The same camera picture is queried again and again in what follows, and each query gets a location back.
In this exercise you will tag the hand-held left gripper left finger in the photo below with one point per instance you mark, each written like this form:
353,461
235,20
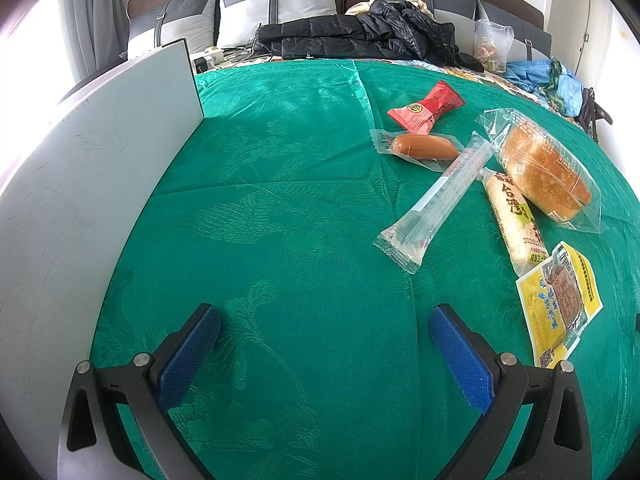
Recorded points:
185,355

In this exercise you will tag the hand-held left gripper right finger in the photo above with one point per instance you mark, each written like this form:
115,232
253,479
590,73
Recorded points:
462,360

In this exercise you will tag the yellow dried tofu packet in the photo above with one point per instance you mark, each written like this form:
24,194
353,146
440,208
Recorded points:
555,305

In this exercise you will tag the cream roll snack packet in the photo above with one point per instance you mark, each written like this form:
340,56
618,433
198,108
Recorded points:
510,215

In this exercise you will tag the long clear snack packet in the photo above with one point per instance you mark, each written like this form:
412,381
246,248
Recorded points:
435,205

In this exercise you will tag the white box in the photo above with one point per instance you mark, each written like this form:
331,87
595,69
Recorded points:
75,185

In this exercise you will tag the clear bread packet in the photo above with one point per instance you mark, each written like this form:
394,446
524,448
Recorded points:
545,175

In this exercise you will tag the clear sausage packet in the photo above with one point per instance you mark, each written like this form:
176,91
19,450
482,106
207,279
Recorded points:
420,146

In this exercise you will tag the red snack packet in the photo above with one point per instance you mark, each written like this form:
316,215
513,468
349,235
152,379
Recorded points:
425,107

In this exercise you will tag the green bedspread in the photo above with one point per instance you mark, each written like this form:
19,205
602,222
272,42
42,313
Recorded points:
300,185

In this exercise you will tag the dark brown handbag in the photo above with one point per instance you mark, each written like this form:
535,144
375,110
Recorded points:
595,112

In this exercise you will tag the green patterned cloth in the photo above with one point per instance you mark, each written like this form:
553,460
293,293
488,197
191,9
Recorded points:
552,82

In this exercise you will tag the blue cloth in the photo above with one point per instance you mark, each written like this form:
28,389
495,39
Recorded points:
525,70

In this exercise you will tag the white power strip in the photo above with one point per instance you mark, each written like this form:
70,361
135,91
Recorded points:
211,54

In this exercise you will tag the clear plastic bag of food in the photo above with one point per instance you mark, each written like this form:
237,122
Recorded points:
492,45

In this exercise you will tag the black puffer jacket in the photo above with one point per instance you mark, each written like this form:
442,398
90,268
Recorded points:
350,35

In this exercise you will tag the grey curtain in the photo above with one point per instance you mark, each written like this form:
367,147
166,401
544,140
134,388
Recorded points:
85,15

